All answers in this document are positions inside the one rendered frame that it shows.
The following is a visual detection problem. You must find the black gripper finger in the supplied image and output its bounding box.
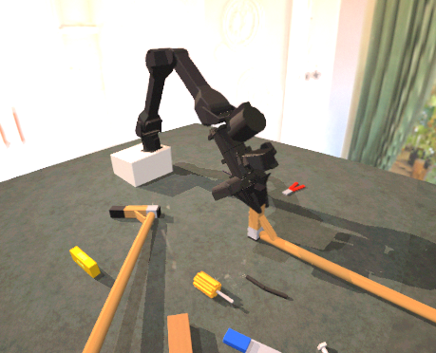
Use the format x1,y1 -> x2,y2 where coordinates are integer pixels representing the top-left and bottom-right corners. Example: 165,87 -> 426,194
250,173 -> 270,209
233,183 -> 262,214

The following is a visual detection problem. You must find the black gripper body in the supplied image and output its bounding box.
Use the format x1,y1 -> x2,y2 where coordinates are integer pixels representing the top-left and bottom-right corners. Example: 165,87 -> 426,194
212,143 -> 278,201

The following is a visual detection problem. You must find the orange flat bar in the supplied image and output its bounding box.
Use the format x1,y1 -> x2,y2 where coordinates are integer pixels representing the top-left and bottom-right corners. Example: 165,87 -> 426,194
167,313 -> 193,353

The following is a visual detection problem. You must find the yellow rectangular block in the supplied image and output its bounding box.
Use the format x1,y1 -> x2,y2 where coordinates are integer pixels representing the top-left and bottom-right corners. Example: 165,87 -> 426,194
69,246 -> 100,278

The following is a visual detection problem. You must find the yellow-handled screwdriver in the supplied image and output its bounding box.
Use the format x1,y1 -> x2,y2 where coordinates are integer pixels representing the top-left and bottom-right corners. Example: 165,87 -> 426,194
193,272 -> 234,303

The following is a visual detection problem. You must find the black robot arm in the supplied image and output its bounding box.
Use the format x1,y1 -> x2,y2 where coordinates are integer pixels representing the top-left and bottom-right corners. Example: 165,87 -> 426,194
135,47 -> 277,175

